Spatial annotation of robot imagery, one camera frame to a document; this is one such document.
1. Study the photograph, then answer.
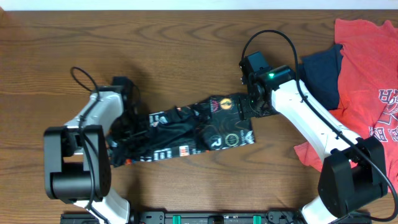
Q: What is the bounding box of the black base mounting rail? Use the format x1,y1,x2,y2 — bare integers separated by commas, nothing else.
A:
60,210,372,224

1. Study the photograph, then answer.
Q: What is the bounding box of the navy blue garment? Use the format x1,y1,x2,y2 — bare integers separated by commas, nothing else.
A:
298,44,343,110

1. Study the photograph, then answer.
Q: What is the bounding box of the black patterned sports jersey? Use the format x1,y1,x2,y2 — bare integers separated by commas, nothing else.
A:
106,93,255,167

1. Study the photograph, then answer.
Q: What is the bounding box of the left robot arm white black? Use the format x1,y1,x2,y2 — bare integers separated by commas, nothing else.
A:
44,83,148,223

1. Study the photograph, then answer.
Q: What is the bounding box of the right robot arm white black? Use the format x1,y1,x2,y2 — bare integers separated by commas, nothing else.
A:
239,65,391,223

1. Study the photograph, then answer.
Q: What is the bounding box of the red printed t-shirt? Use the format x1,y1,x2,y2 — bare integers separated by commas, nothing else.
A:
294,18,398,194

